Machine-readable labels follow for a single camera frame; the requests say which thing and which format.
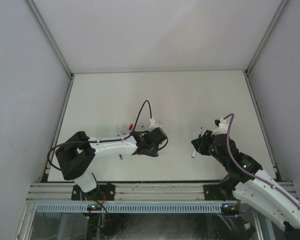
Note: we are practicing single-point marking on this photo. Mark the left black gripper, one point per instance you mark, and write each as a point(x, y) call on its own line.
point(148, 152)

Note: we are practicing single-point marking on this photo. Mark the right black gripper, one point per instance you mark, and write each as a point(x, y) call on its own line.
point(201, 144)

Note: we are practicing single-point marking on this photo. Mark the white marker blue end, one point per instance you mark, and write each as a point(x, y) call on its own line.
point(196, 142)

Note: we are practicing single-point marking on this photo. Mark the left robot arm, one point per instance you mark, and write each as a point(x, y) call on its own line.
point(76, 155)

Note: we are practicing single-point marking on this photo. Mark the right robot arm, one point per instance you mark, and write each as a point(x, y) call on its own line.
point(247, 181)

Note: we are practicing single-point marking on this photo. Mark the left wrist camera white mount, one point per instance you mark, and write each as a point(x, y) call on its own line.
point(153, 124)

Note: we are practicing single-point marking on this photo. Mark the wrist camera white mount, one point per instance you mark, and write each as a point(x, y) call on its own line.
point(221, 126)
point(153, 124)

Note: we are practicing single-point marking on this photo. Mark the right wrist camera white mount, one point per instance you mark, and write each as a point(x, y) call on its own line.
point(221, 126)

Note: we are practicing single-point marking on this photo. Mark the aluminium rail frame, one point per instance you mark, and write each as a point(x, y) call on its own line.
point(128, 192)

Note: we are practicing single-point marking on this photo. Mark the perforated blue cable tray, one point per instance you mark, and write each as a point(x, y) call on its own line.
point(130, 208)

